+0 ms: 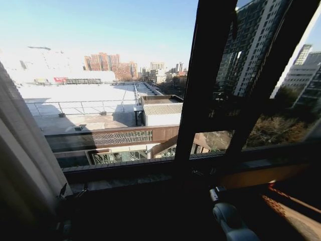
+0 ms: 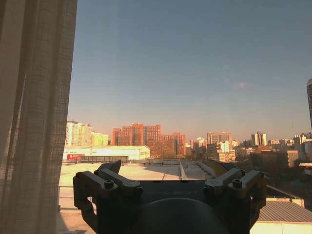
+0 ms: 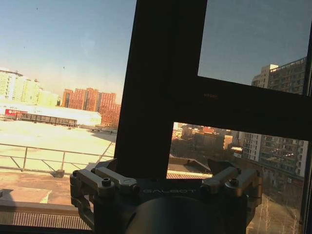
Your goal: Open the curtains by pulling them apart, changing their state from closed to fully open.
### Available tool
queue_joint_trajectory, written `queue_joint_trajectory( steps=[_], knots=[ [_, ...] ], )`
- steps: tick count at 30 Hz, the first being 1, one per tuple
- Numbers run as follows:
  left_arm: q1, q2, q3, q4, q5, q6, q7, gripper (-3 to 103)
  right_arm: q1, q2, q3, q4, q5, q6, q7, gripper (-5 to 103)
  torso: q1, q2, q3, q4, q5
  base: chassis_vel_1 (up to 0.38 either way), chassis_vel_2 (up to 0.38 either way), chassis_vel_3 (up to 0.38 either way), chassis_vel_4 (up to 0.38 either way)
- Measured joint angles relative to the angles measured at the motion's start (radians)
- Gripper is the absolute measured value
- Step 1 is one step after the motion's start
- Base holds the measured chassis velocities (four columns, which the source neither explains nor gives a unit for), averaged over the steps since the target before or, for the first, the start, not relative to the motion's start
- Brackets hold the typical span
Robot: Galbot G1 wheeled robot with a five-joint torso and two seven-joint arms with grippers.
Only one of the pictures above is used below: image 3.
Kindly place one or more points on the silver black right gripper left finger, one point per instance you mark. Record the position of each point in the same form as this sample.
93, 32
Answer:
102, 176

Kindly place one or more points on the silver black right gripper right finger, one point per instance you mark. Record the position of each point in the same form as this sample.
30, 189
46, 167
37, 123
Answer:
231, 179

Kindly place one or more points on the metal rooftop railing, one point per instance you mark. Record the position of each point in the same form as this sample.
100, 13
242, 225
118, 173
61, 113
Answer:
63, 156

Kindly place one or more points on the low brown city buildings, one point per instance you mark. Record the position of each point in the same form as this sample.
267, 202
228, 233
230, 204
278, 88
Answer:
202, 139

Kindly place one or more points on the grey balconied apartment building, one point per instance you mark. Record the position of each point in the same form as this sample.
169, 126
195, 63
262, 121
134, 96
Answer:
275, 151

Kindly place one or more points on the corrugated low roof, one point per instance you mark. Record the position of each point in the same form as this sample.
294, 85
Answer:
48, 219

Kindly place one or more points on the red brick apartment blocks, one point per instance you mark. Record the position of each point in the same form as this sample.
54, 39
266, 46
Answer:
90, 102

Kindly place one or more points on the white long warehouse building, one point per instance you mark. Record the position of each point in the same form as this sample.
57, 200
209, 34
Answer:
61, 113

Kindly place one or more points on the grey tall apartment building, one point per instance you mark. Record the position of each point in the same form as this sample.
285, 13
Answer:
285, 75

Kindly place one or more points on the pale high-rise buildings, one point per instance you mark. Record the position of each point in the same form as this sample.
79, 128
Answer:
19, 87

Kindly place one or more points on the dark window frame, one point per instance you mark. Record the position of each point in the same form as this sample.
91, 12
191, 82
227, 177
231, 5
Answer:
158, 97

